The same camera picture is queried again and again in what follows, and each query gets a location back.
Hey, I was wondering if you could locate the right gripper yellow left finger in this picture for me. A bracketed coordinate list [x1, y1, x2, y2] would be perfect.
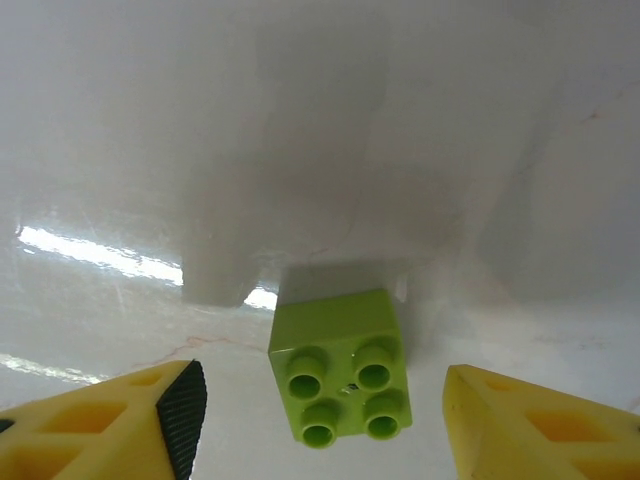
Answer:
[0, 358, 209, 480]

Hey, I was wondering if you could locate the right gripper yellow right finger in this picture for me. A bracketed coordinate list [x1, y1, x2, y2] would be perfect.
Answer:
[443, 363, 640, 480]

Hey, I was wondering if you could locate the square lime green lego brick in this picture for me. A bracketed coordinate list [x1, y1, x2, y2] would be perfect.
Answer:
[267, 288, 415, 449]

